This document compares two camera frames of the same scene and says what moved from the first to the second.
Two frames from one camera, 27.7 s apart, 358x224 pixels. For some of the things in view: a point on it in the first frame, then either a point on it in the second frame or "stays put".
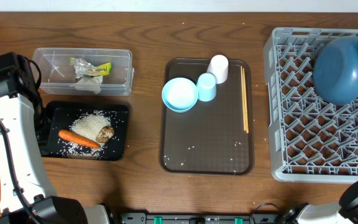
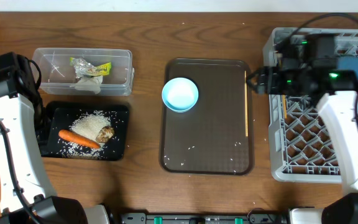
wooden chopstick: [243, 117] → [284, 106]
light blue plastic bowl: [179, 94] stays put
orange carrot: [77, 138] stays put
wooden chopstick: [247, 130] stays put
